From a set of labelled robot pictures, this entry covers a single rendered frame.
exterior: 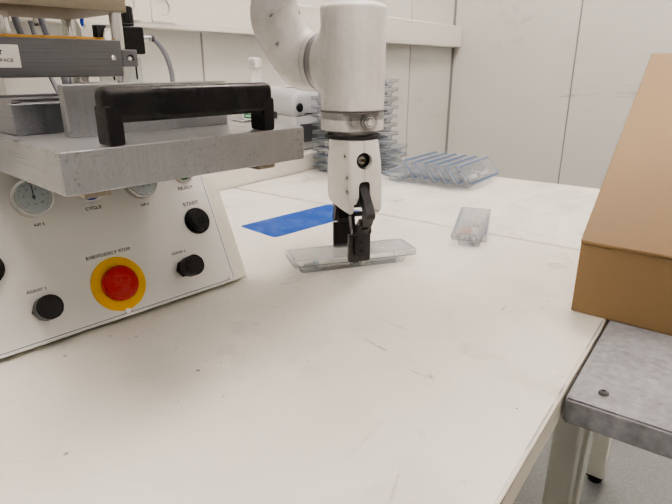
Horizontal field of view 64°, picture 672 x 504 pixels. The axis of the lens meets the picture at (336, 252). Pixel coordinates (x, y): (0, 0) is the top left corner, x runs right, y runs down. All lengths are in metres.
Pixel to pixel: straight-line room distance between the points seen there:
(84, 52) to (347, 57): 0.33
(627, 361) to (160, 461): 0.44
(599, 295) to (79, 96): 0.56
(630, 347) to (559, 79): 2.26
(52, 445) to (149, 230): 0.29
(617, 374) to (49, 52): 0.72
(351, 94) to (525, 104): 2.20
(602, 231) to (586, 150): 2.14
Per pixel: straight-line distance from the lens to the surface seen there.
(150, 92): 0.43
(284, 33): 0.75
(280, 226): 0.98
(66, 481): 0.45
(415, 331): 0.60
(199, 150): 0.45
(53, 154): 0.41
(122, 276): 0.65
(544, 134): 2.84
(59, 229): 0.65
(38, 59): 0.77
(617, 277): 0.67
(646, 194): 0.70
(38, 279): 0.64
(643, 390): 0.57
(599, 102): 2.78
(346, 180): 0.71
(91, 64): 0.79
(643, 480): 1.73
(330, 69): 0.71
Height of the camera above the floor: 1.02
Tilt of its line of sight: 19 degrees down
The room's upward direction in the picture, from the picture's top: straight up
